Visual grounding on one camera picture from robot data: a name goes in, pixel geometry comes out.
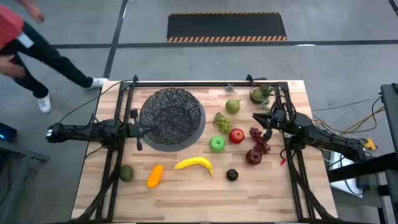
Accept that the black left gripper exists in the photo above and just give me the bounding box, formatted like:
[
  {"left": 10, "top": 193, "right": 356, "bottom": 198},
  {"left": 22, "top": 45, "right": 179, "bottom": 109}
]
[{"left": 119, "top": 108, "right": 144, "bottom": 152}]

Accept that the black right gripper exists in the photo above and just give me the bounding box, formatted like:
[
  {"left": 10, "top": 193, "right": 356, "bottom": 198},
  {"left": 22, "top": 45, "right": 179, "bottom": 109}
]
[{"left": 252, "top": 108, "right": 293, "bottom": 142}]

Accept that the red grape bunch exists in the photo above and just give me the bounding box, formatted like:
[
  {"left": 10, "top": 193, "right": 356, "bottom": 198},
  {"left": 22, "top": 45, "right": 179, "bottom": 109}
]
[{"left": 249, "top": 126, "right": 271, "bottom": 156}]

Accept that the bright red apple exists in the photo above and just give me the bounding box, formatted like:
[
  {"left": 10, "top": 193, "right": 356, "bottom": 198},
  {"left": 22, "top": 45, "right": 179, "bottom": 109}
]
[{"left": 228, "top": 128, "right": 246, "bottom": 144}]

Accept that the dark red apple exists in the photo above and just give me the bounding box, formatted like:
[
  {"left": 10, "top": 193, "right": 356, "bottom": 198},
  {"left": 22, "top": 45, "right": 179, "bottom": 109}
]
[{"left": 245, "top": 148, "right": 262, "bottom": 166}]

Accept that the black woven wire basket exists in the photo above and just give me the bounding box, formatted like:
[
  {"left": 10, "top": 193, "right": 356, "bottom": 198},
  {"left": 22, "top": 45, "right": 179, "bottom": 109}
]
[{"left": 139, "top": 87, "right": 203, "bottom": 146}]

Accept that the green pear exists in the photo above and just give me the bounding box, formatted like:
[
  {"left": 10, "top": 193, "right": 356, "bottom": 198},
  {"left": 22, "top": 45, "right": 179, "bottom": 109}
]
[{"left": 224, "top": 98, "right": 242, "bottom": 115}]

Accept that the green grape bunch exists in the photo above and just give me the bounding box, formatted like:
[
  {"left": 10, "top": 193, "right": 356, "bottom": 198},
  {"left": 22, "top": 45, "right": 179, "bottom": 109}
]
[{"left": 213, "top": 112, "right": 233, "bottom": 135}]

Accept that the green avocado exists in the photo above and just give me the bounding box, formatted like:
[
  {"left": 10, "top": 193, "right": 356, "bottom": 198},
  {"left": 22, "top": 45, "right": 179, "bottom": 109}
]
[{"left": 119, "top": 164, "right": 135, "bottom": 183}]

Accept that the orange mango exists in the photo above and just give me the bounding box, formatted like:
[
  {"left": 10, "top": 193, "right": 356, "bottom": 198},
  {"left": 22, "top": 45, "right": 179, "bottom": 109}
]
[{"left": 146, "top": 164, "right": 165, "bottom": 189}]

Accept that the green apple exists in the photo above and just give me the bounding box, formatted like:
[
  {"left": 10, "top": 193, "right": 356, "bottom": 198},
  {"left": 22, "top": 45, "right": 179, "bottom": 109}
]
[{"left": 209, "top": 135, "right": 226, "bottom": 154}]

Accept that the yellow banana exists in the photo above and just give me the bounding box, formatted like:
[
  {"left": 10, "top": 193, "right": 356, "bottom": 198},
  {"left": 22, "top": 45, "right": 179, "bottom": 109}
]
[{"left": 173, "top": 156, "right": 215, "bottom": 177}]

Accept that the grey round woven placemat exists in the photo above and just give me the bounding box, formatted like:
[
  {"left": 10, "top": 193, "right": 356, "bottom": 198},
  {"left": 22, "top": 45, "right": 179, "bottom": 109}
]
[{"left": 138, "top": 102, "right": 206, "bottom": 152}]

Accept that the white box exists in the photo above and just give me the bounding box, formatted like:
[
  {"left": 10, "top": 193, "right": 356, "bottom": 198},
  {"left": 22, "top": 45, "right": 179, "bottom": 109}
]
[{"left": 329, "top": 149, "right": 363, "bottom": 198}]

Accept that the black metal beam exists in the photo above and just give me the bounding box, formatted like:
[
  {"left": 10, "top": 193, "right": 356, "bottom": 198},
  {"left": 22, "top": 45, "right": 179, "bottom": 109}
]
[{"left": 326, "top": 152, "right": 398, "bottom": 184}]

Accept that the yellow power plug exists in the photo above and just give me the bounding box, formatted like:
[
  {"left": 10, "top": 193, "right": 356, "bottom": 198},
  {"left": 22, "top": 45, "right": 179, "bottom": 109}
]
[{"left": 363, "top": 138, "right": 379, "bottom": 151}]

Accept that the black hazard-striped floor mat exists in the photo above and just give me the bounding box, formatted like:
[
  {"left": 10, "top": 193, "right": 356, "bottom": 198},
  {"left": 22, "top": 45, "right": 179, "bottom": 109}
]
[{"left": 166, "top": 11, "right": 288, "bottom": 43}]

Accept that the person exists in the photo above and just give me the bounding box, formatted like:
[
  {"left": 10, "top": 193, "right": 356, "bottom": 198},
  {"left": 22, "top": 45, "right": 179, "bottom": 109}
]
[{"left": 0, "top": 0, "right": 109, "bottom": 114}]

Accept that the grey metal desk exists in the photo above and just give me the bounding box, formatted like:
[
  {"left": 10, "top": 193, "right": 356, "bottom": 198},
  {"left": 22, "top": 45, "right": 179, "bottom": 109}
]
[{"left": 0, "top": 139, "right": 50, "bottom": 224}]

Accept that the black desk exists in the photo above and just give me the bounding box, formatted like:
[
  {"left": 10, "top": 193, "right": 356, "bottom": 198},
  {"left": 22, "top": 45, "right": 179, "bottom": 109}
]
[{"left": 379, "top": 82, "right": 398, "bottom": 156}]

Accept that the black box with light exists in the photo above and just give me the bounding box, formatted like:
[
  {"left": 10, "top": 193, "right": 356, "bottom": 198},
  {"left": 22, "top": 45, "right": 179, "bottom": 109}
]
[{"left": 0, "top": 122, "right": 18, "bottom": 144}]

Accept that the black aluminium table frame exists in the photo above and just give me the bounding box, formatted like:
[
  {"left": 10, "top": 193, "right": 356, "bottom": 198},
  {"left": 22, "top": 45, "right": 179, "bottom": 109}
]
[{"left": 73, "top": 74, "right": 340, "bottom": 224}]

